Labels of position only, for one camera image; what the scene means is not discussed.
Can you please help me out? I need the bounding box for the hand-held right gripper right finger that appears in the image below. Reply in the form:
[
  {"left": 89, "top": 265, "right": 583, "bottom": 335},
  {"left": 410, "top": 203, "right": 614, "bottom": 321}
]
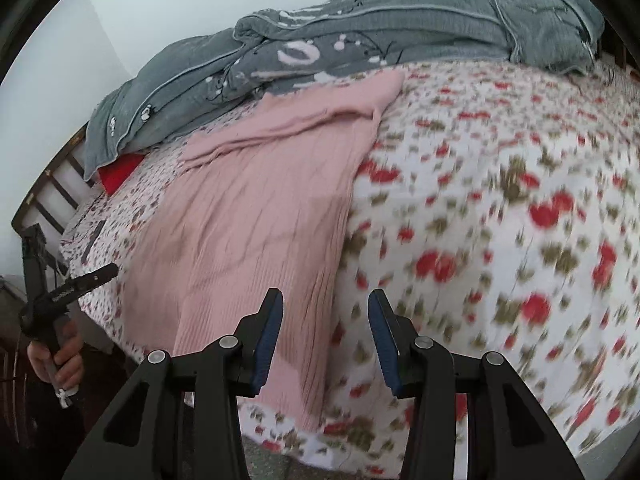
[{"left": 367, "top": 289, "right": 586, "bottom": 480}]

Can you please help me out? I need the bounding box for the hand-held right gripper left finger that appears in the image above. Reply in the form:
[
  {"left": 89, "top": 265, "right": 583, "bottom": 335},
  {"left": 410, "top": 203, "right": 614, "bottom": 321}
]
[{"left": 60, "top": 287, "right": 284, "bottom": 480}]

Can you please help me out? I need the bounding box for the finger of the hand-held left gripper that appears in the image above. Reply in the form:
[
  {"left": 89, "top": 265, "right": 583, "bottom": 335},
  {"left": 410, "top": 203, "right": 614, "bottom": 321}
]
[{"left": 52, "top": 262, "right": 120, "bottom": 306}]

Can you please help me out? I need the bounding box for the pink ribbed knit sweater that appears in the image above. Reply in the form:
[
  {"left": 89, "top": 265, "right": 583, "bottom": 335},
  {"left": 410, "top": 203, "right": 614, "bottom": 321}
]
[{"left": 120, "top": 69, "right": 406, "bottom": 433}]

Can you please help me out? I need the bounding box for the person's left hand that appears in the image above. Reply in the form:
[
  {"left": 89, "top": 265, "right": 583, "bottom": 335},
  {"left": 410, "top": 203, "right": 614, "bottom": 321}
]
[{"left": 26, "top": 319, "right": 86, "bottom": 397}]

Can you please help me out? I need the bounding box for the dark flat strip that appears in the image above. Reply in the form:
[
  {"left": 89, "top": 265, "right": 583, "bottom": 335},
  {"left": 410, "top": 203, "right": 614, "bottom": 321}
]
[{"left": 82, "top": 220, "right": 107, "bottom": 263}]

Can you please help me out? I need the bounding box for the red cloth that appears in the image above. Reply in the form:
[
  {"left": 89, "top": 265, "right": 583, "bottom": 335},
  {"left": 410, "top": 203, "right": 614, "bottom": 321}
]
[{"left": 97, "top": 154, "right": 146, "bottom": 195}]

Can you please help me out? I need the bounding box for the floral bed sheet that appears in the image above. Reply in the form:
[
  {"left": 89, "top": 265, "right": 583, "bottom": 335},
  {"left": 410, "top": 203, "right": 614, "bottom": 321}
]
[{"left": 59, "top": 60, "right": 640, "bottom": 468}]

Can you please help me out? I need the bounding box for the grey patterned quilt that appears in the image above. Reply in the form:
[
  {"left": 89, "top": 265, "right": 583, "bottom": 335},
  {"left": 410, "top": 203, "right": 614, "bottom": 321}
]
[{"left": 82, "top": 0, "right": 606, "bottom": 181}]

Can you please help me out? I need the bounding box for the dark wooden bed frame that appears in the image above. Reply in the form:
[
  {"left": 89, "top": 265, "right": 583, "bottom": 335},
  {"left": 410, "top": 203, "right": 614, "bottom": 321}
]
[{"left": 11, "top": 125, "right": 98, "bottom": 271}]

